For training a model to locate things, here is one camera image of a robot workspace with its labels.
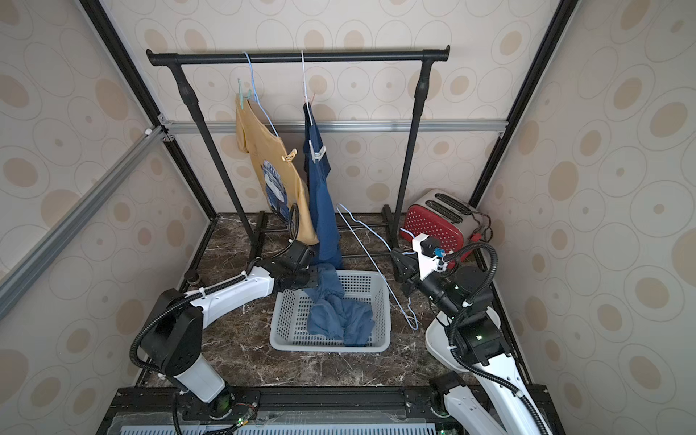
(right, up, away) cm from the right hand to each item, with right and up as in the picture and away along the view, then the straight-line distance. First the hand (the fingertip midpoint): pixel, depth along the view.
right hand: (405, 250), depth 63 cm
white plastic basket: (-33, -26, +24) cm, 48 cm away
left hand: (-22, -9, +26) cm, 35 cm away
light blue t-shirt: (-18, -19, +13) cm, 29 cm away
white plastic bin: (+15, -30, +22) cm, 40 cm away
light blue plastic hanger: (+8, -26, +25) cm, 37 cm away
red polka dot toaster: (+20, +10, +32) cm, 39 cm away
